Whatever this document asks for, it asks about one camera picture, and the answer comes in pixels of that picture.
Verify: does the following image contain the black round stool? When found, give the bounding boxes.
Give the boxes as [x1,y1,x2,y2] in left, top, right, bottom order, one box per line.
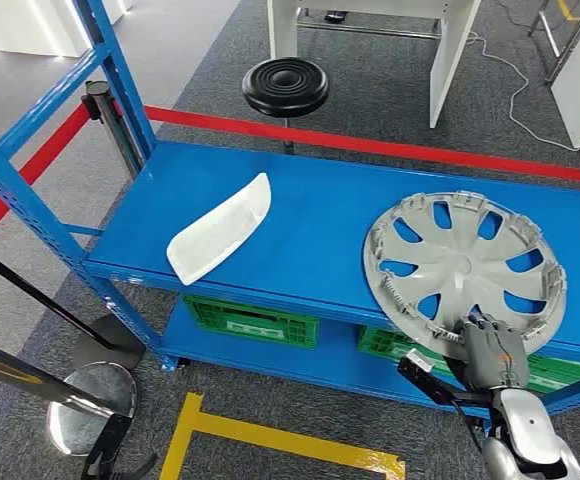
[241,56,330,155]

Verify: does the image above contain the dark left robot hand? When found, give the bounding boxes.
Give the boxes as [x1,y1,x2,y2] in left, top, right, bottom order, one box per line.
[79,413,159,480]

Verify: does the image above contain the chrome stanchion with black cap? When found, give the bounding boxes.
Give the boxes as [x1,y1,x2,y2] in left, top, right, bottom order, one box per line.
[80,80,146,179]

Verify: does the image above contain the white floor cable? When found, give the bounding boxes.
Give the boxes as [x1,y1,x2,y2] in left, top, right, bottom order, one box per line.
[464,29,578,152]

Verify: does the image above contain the blue metal shelf rack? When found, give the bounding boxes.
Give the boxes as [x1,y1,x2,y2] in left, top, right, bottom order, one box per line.
[0,0,580,439]

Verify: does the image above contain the chrome metal frame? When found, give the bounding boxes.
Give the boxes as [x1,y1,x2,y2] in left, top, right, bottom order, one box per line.
[527,0,580,86]

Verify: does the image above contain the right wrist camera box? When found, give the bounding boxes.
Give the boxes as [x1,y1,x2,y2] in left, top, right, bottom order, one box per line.
[397,349,491,409]

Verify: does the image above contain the red barrier belt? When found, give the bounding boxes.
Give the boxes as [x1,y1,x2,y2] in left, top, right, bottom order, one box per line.
[142,105,580,187]
[0,102,92,253]

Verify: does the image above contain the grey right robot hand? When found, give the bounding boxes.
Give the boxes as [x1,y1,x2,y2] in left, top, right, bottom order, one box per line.
[452,314,530,392]

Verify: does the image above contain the white curved plastic car part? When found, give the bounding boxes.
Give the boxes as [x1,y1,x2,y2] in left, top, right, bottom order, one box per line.
[166,172,273,287]

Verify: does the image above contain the grey plastic wheel hubcap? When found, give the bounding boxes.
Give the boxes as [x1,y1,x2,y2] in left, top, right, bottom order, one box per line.
[362,192,568,362]

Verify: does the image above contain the white lit counter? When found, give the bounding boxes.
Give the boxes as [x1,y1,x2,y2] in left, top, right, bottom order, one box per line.
[0,0,134,59]

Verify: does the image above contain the green plastic crate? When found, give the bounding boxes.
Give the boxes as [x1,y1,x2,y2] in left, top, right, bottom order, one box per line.
[182,294,319,350]
[356,325,580,395]

